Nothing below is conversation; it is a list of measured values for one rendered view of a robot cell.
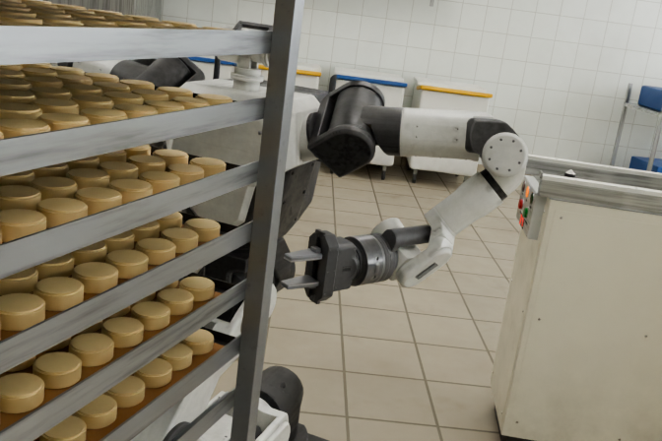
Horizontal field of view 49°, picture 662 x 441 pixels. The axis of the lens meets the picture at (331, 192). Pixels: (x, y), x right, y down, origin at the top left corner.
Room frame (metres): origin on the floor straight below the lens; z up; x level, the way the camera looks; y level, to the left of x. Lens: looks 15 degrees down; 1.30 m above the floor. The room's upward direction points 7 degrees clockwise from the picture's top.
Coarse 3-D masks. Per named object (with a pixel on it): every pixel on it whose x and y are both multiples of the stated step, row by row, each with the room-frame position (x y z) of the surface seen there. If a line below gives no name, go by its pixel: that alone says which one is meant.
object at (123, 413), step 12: (216, 348) 1.00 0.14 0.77; (192, 360) 0.96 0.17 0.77; (204, 360) 0.96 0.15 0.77; (180, 372) 0.92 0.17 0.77; (168, 384) 0.88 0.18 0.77; (156, 396) 0.85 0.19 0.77; (120, 408) 0.81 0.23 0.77; (132, 408) 0.82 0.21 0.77; (120, 420) 0.79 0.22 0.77; (96, 432) 0.76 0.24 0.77; (108, 432) 0.76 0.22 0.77
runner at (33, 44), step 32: (0, 32) 0.57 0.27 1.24; (32, 32) 0.60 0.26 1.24; (64, 32) 0.63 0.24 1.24; (96, 32) 0.67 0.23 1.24; (128, 32) 0.72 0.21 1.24; (160, 32) 0.76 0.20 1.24; (192, 32) 0.82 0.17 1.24; (224, 32) 0.89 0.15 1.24; (256, 32) 0.96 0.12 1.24; (0, 64) 0.57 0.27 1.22
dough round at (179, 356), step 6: (174, 348) 0.95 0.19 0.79; (180, 348) 0.95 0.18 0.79; (186, 348) 0.95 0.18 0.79; (162, 354) 0.92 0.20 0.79; (168, 354) 0.93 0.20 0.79; (174, 354) 0.93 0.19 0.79; (180, 354) 0.93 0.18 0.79; (186, 354) 0.93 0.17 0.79; (168, 360) 0.92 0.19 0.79; (174, 360) 0.92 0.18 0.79; (180, 360) 0.92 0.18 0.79; (186, 360) 0.93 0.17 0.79; (174, 366) 0.92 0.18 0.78; (180, 366) 0.92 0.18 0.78; (186, 366) 0.93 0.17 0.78
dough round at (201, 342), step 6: (198, 330) 1.01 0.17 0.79; (204, 330) 1.02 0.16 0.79; (192, 336) 0.99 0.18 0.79; (198, 336) 0.99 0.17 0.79; (204, 336) 1.00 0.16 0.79; (210, 336) 1.00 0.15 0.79; (180, 342) 0.98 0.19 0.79; (186, 342) 0.98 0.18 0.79; (192, 342) 0.97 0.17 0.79; (198, 342) 0.98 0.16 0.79; (204, 342) 0.98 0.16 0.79; (210, 342) 0.98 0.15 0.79; (192, 348) 0.97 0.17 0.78; (198, 348) 0.97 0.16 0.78; (204, 348) 0.98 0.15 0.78; (210, 348) 0.99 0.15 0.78; (198, 354) 0.97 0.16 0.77
